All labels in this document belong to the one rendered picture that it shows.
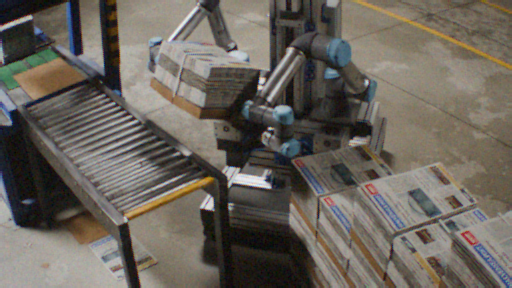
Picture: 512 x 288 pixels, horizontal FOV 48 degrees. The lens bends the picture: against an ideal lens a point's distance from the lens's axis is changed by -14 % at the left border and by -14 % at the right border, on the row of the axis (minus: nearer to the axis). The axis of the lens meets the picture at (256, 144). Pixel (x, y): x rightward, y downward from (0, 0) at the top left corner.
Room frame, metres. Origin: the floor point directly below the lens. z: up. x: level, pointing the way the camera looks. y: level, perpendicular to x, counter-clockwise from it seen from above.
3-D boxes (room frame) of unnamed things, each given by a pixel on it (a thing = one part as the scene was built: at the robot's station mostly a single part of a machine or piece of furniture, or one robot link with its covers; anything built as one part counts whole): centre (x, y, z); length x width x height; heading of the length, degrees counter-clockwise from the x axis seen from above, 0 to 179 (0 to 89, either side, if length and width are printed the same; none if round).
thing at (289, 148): (2.20, -0.11, 1.00); 0.11 x 0.08 x 0.09; 39
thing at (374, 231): (1.74, -0.56, 0.95); 0.38 x 0.29 x 0.23; 109
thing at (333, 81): (2.79, -0.40, 0.98); 0.13 x 0.12 x 0.14; 53
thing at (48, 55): (3.43, 1.39, 0.75); 0.70 x 0.65 x 0.10; 38
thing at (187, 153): (2.79, 0.55, 0.74); 1.34 x 0.05 x 0.12; 38
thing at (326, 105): (2.79, -0.39, 0.87); 0.15 x 0.15 x 0.10
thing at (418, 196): (1.74, -0.57, 1.06); 0.37 x 0.29 x 0.01; 109
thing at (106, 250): (2.67, 0.77, 0.00); 0.37 x 0.28 x 0.01; 38
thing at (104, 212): (2.48, 0.95, 0.74); 1.34 x 0.05 x 0.12; 38
